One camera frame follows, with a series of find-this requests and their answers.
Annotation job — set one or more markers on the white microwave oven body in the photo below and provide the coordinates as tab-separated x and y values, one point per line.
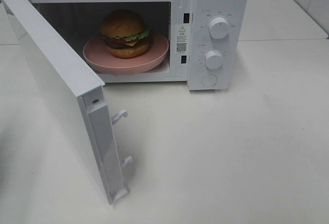
78	21

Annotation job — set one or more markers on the white timer knob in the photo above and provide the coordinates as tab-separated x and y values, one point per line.
214	59

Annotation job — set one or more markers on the white microwave door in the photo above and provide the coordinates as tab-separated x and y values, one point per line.
74	93

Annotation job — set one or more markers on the white warning label sticker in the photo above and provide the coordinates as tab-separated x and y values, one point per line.
181	38

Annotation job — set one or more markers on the toy hamburger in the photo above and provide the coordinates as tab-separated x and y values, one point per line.
125	34

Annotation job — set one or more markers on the round white door button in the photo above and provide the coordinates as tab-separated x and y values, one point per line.
209	80

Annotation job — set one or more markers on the upper white power knob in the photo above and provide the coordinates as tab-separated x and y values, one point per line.
219	27

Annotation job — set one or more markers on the pink round plate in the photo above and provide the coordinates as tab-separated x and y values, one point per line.
99	58

